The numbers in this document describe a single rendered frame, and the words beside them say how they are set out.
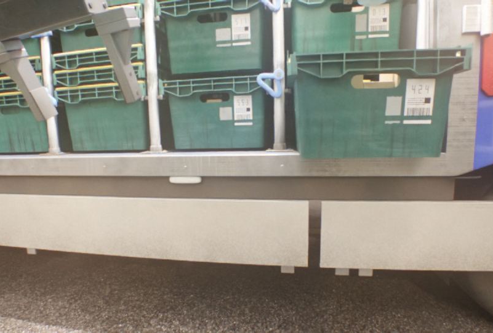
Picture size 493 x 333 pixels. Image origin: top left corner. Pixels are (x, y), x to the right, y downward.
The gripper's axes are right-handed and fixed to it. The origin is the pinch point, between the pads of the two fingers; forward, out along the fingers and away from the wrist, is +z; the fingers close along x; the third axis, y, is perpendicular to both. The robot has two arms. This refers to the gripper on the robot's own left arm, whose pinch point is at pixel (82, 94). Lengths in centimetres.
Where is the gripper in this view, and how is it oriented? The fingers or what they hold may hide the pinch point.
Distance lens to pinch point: 40.6
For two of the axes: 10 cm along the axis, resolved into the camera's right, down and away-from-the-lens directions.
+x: -9.8, 1.4, 1.2
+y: 0.4, -5.1, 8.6
